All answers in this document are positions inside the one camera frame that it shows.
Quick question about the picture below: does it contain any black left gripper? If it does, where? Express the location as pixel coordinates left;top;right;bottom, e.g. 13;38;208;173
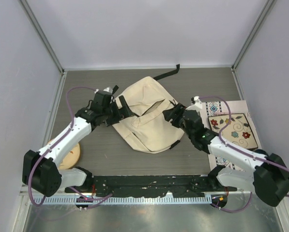
102;96;134;127

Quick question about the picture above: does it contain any cream canvas backpack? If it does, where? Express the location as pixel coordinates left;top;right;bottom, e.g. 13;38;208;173
112;64;184;154

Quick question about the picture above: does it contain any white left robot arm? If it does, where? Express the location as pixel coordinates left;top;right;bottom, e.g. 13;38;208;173
22;90;133;198

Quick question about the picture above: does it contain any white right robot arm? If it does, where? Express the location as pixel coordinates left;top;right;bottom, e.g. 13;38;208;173
163;103;289;207

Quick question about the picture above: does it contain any patterned white placemat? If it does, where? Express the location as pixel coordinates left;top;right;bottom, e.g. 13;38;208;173
198;100;270;174

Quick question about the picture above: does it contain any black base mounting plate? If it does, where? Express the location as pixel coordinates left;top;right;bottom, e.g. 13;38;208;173
74;175;236;198

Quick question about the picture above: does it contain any round wooden painted plate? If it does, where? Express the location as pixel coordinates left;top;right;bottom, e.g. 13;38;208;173
58;143;81;170

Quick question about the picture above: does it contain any square floral ceramic plate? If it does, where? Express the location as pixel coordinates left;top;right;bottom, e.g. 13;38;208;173
208;114;259;150

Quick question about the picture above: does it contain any blue ceramic mug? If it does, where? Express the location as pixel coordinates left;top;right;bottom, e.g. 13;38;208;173
253;148;268;156

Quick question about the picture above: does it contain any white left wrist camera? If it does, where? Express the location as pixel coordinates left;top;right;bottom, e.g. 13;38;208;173
94;87;113;94

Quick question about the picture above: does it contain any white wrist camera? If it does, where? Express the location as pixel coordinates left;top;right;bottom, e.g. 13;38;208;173
94;87;113;94
189;96;203;112

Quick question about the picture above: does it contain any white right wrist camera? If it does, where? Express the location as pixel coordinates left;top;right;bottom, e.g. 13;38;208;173
189;96;203;112

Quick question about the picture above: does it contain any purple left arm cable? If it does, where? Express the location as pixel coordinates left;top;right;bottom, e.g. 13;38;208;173
28;86;113;209

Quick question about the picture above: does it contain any white slotted cable duct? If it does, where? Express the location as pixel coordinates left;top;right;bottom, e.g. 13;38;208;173
43;194;212;205

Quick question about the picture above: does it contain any aluminium frame rail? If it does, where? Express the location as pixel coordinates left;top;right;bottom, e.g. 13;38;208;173
19;185;29;195

